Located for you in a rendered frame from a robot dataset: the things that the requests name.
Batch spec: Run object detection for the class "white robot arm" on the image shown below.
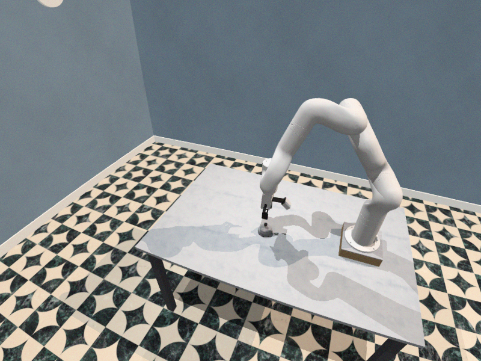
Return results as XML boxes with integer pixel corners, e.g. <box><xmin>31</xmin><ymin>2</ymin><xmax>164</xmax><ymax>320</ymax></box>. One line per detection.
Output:
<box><xmin>260</xmin><ymin>98</ymin><xmax>403</xmax><ymax>253</ymax></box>

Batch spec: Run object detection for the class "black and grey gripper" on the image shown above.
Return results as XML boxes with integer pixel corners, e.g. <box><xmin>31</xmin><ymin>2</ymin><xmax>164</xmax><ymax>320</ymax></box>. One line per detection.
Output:
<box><xmin>260</xmin><ymin>191</ymin><xmax>275</xmax><ymax>220</ymax></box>

